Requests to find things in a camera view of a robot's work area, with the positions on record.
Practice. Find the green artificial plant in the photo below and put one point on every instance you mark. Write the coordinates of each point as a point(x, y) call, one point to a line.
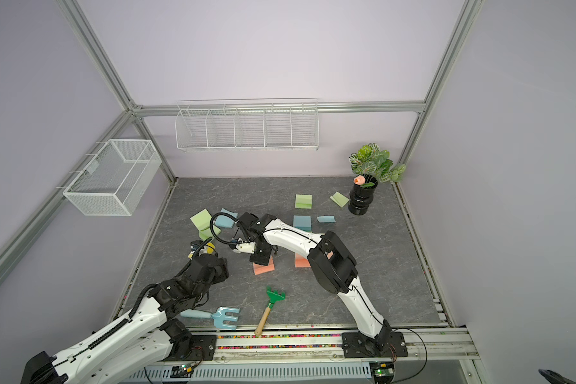
point(372, 166)

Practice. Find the white wire side basket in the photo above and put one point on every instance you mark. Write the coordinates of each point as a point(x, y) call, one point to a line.
point(115, 179)

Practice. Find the pink memo pad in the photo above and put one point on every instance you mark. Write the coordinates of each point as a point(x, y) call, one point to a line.
point(262, 269)
point(301, 261)

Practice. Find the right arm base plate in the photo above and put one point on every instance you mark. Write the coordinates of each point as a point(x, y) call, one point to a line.
point(357, 345)

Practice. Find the light blue garden fork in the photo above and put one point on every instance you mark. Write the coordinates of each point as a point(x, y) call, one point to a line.
point(224, 318)

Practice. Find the black glossy vase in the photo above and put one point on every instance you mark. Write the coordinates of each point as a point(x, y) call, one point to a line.
point(362, 194)

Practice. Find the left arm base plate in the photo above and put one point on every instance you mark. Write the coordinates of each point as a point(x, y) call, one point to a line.
point(199, 347)

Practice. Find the white wire shelf basket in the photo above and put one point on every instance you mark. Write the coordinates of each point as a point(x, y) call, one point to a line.
point(247, 124)

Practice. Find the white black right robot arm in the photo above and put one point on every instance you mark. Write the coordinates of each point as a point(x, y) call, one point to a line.
point(334, 268)

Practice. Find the torn blue memo page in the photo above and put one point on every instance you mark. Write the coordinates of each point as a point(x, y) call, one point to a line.
point(326, 219)

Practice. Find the yellow fanned memo pad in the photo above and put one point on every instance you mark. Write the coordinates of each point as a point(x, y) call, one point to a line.
point(200, 247)

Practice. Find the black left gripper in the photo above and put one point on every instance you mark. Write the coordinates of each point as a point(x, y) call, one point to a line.
point(222, 272)

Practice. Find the light green memo pad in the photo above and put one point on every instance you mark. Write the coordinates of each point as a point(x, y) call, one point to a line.
point(201, 220)

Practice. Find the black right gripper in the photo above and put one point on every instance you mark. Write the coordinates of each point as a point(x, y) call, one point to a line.
point(259, 259)

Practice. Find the torn green memo page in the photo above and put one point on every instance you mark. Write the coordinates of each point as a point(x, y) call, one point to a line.
point(339, 199)

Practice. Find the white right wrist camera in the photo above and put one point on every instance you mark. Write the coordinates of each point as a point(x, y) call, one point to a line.
point(242, 247)

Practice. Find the light blue memo pad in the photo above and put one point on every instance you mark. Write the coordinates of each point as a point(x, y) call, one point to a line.
point(226, 219)

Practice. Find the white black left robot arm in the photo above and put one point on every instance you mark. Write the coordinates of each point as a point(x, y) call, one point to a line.
point(149, 332)

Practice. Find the green garden rake wooden handle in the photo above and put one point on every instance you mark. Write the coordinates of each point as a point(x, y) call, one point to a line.
point(274, 296)

